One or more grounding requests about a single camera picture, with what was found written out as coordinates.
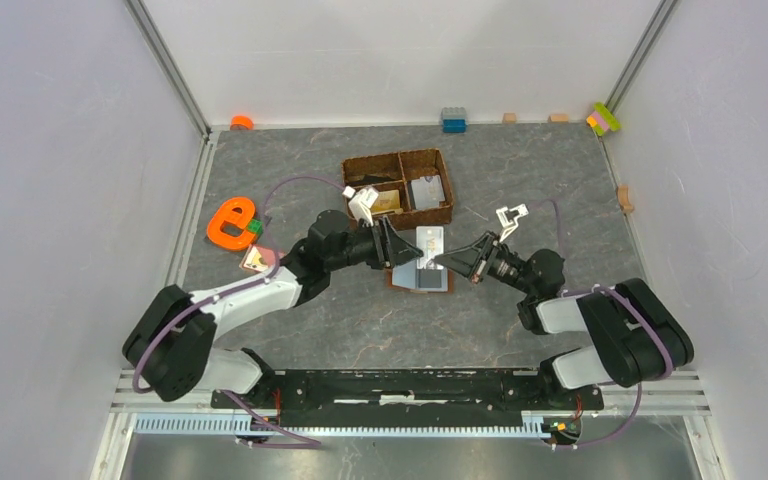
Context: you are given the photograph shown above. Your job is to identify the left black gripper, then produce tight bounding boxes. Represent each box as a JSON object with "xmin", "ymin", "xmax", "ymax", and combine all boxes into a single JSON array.
[{"xmin": 326, "ymin": 215, "xmax": 423, "ymax": 272}]

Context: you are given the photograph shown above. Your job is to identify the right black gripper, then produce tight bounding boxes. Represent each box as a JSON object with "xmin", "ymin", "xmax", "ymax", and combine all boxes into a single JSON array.
[{"xmin": 434, "ymin": 230, "xmax": 535, "ymax": 295}]

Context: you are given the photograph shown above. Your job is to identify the brown leather card holder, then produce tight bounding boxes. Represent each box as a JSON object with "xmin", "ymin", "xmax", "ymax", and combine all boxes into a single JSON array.
[{"xmin": 388, "ymin": 260, "xmax": 453, "ymax": 294}]

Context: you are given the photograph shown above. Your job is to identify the white VIP card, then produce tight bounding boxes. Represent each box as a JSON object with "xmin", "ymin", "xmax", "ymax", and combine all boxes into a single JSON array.
[{"xmin": 415, "ymin": 226, "xmax": 445, "ymax": 270}]

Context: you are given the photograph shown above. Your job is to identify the dark grey card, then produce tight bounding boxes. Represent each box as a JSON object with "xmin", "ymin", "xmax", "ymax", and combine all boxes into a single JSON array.
[{"xmin": 416, "ymin": 269, "xmax": 448, "ymax": 292}]

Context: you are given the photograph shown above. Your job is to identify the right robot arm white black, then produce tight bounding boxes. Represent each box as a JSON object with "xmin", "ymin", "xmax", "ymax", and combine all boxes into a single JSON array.
[{"xmin": 433, "ymin": 232, "xmax": 695, "ymax": 408}]

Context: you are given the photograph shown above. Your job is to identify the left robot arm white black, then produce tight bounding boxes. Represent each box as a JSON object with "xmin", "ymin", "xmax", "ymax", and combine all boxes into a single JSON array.
[{"xmin": 122, "ymin": 210, "xmax": 423, "ymax": 408}]

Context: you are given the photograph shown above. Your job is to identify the gold card in basket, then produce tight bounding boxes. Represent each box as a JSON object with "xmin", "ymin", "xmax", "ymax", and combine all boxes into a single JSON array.
[{"xmin": 371, "ymin": 189, "xmax": 403, "ymax": 214}]

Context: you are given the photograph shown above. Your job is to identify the white cards in basket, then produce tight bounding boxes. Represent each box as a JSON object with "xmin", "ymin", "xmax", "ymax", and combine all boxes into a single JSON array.
[{"xmin": 409, "ymin": 175, "xmax": 446, "ymax": 210}]

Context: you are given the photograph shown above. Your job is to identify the black card in basket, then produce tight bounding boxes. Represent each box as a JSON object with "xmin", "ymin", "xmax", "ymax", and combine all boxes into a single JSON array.
[{"xmin": 346, "ymin": 174, "xmax": 396, "ymax": 189}]

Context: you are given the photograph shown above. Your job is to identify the pink card on table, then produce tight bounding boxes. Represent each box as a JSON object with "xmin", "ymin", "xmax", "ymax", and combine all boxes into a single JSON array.
[{"xmin": 239, "ymin": 244, "xmax": 285, "ymax": 273}]

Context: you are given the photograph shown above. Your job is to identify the brown wicker divided basket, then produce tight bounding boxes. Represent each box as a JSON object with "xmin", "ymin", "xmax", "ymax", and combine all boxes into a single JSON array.
[{"xmin": 341, "ymin": 148, "xmax": 455, "ymax": 230}]

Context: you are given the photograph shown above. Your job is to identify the blue grey toy brick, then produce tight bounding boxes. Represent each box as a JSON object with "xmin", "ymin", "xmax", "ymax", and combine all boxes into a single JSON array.
[{"xmin": 440, "ymin": 107, "xmax": 468, "ymax": 134}]

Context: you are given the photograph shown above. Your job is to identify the green toy block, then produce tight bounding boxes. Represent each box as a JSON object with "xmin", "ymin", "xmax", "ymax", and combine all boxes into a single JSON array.
[{"xmin": 245, "ymin": 218, "xmax": 264, "ymax": 238}]

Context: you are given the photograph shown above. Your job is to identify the orange plastic letter toy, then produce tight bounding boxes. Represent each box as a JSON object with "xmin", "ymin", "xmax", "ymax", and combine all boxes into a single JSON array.
[{"xmin": 206, "ymin": 197, "xmax": 258, "ymax": 252}]

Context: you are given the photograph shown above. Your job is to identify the wooden arch block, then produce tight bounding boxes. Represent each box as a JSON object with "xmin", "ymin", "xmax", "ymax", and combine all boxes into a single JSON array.
[{"xmin": 616, "ymin": 185, "xmax": 635, "ymax": 215}]

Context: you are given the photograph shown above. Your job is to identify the green pink yellow brick stack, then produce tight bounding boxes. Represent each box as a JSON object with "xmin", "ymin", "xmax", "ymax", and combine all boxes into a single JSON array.
[{"xmin": 585, "ymin": 102, "xmax": 622, "ymax": 137}]

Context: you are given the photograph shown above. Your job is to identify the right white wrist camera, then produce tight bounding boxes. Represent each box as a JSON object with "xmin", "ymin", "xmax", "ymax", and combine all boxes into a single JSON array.
[{"xmin": 495, "ymin": 203, "xmax": 529, "ymax": 243}]

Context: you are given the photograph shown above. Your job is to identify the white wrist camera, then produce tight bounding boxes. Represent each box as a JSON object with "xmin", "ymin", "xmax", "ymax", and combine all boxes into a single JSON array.
[
  {"xmin": 342, "ymin": 186, "xmax": 379, "ymax": 225},
  {"xmin": 495, "ymin": 203, "xmax": 529, "ymax": 243}
]

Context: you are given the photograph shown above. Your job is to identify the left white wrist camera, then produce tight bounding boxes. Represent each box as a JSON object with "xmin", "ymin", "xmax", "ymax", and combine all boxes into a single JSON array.
[{"xmin": 342, "ymin": 186, "xmax": 379, "ymax": 225}]

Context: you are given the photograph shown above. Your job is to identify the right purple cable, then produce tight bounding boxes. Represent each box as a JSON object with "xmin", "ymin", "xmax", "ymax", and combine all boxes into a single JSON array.
[{"xmin": 529, "ymin": 198, "xmax": 677, "ymax": 452}]

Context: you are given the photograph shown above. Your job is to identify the purple cable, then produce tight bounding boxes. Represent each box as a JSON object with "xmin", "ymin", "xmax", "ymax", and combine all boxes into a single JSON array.
[
  {"xmin": 132, "ymin": 175, "xmax": 352, "ymax": 450},
  {"xmin": 529, "ymin": 198, "xmax": 677, "ymax": 452}
]

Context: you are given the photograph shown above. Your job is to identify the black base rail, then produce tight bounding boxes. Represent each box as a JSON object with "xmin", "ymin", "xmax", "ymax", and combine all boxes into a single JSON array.
[{"xmin": 211, "ymin": 368, "xmax": 604, "ymax": 428}]

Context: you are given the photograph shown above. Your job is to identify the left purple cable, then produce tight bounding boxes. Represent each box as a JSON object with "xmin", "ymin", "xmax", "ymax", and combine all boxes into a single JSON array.
[{"xmin": 132, "ymin": 175, "xmax": 352, "ymax": 450}]

